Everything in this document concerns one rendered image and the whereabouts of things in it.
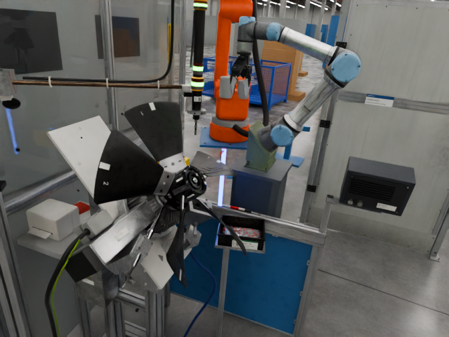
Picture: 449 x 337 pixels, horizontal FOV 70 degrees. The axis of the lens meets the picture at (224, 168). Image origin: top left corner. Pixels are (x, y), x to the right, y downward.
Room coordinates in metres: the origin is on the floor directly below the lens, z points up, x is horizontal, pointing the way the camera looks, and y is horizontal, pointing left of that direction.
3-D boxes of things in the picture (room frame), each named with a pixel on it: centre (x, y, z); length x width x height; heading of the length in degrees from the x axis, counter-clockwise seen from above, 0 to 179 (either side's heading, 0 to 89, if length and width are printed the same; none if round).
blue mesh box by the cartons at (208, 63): (8.43, 0.15, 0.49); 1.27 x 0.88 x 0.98; 156
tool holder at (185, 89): (1.16, 0.13, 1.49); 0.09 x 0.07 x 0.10; 106
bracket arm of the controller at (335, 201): (1.30, -0.60, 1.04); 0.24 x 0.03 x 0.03; 71
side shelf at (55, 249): (1.23, 0.68, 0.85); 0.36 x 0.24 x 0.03; 161
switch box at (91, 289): (1.05, 0.51, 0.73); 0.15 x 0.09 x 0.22; 71
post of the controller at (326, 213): (1.33, -0.50, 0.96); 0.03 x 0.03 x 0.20; 71
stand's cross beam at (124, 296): (1.10, 0.37, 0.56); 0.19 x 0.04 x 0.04; 71
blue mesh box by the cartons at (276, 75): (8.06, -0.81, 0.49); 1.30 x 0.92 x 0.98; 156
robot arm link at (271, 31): (1.64, -0.15, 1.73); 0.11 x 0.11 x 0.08; 72
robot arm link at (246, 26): (1.66, -0.05, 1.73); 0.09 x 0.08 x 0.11; 72
